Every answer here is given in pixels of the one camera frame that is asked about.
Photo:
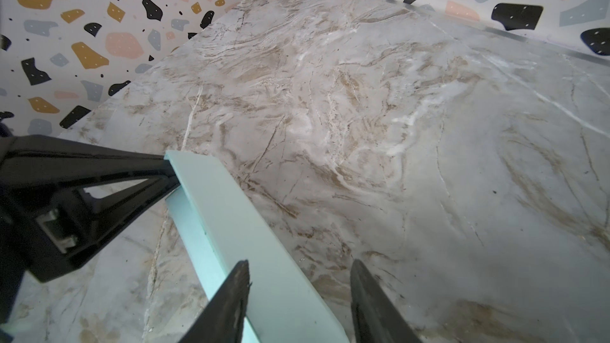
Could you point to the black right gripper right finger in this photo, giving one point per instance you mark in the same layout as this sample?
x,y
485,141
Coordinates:
x,y
374,316

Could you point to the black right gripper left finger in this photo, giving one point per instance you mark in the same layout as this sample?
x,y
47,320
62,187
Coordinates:
x,y
223,319

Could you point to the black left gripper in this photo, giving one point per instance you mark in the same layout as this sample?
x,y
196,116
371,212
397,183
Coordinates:
x,y
51,234

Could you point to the mint paper box sheet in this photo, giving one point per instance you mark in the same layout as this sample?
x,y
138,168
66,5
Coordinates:
x,y
220,227

